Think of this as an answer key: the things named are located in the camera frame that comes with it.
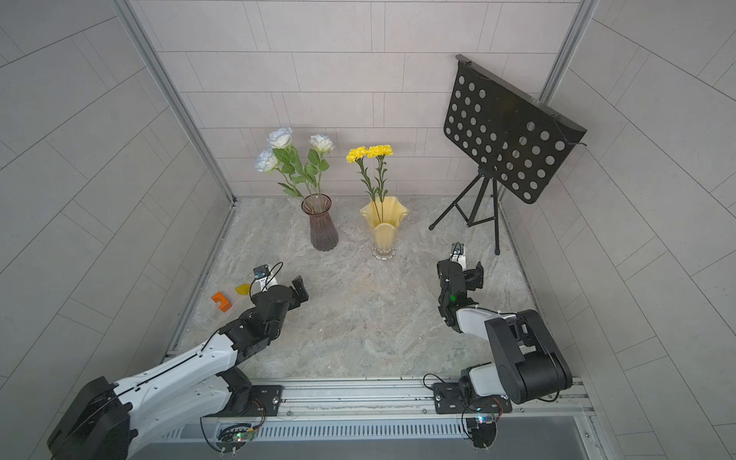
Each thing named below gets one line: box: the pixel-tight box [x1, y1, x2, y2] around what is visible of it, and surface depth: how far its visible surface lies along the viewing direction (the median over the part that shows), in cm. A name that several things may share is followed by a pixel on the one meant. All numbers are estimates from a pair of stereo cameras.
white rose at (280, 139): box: [266, 126, 307, 198], surface depth 82 cm
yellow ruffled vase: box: [359, 195, 410, 261], surface depth 91 cm
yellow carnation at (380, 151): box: [368, 144, 393, 223], surface depth 84 cm
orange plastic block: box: [210, 291, 232, 313], surface depth 89 cm
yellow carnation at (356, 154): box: [345, 145, 381, 224], surface depth 84 cm
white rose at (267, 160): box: [254, 147, 305, 200], surface depth 80 cm
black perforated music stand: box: [428, 54, 588, 256], surface depth 75 cm
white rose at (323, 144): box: [307, 133, 335, 212], surface depth 87 cm
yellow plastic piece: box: [234, 283, 252, 296], surface depth 91 cm
